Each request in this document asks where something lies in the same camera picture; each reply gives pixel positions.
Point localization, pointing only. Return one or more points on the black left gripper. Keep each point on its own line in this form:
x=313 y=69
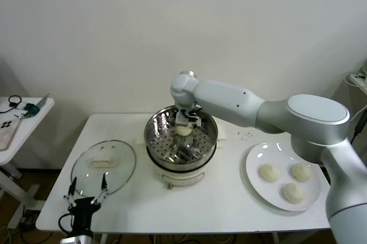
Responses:
x=83 y=209

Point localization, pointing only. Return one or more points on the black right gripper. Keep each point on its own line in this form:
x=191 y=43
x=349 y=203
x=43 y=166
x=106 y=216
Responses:
x=186 y=113

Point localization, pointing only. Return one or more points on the white steamed baozi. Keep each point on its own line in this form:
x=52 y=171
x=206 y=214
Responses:
x=292 y=193
x=183 y=131
x=301 y=171
x=269 y=172

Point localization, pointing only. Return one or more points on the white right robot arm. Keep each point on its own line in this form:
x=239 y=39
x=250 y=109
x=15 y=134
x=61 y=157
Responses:
x=229 y=97

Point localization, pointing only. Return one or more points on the perforated steel steamer basket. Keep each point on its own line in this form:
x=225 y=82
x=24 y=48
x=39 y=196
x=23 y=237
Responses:
x=152 y=133

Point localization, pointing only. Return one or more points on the white table leg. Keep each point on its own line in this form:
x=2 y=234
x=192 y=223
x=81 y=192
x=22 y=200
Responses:
x=275 y=238
x=103 y=239

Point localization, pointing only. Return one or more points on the scattered dark crumbs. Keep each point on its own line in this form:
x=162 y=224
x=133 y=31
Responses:
x=242 y=135

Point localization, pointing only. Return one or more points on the white electric cooker base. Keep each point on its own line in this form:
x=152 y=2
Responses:
x=183 y=179

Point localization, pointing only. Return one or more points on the black floor power strip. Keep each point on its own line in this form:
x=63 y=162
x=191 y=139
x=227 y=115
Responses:
x=27 y=217

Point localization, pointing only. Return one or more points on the white side table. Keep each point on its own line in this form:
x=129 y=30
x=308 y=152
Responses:
x=37 y=119

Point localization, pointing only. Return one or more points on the white round plate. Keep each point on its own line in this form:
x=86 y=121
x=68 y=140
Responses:
x=258 y=181

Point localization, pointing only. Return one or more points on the phone in clear case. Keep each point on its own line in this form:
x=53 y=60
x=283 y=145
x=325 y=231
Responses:
x=7 y=137

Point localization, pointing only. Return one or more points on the green circuit board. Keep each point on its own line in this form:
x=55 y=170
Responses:
x=32 y=110

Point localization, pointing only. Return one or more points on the grey angled metal plate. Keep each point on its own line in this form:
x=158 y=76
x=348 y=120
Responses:
x=43 y=101

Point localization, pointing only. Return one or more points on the white power strip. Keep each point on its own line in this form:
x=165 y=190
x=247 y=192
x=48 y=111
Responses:
x=357 y=77

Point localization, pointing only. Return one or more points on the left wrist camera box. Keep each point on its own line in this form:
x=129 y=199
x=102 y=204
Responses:
x=76 y=239

